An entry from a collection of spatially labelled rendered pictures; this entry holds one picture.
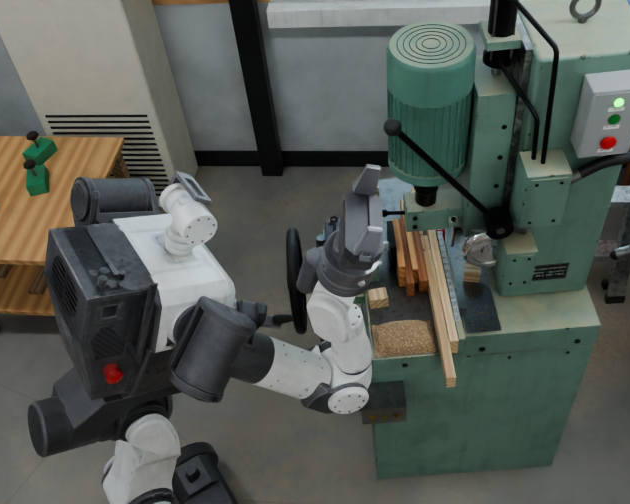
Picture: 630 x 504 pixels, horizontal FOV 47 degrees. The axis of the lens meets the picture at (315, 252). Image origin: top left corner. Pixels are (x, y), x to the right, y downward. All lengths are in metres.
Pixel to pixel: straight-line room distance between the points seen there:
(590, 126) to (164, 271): 0.84
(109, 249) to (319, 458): 1.44
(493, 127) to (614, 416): 1.44
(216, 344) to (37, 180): 1.77
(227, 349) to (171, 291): 0.15
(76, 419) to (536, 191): 1.02
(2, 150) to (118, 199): 1.71
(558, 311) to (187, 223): 1.03
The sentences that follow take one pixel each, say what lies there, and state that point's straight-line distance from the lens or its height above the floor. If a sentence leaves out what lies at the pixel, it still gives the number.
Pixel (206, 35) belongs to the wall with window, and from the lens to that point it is 3.14.
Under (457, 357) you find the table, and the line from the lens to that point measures 1.72.
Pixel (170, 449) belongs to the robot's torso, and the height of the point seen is 0.84.
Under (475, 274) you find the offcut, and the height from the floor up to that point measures 0.83.
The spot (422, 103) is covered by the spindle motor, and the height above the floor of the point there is 1.43.
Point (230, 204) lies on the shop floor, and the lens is 3.37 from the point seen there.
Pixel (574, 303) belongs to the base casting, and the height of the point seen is 0.80.
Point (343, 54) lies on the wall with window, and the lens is 3.09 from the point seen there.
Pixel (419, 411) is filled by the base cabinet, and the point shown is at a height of 0.44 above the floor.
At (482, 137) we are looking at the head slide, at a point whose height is 1.31.
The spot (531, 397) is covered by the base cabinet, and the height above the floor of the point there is 0.47.
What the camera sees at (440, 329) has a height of 0.94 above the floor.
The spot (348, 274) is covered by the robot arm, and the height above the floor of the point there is 1.49.
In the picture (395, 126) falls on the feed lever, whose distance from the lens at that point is 1.41.
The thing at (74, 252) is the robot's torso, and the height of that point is 1.41.
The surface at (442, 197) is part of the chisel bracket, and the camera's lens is 1.78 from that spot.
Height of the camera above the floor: 2.33
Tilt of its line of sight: 49 degrees down
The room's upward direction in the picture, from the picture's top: 8 degrees counter-clockwise
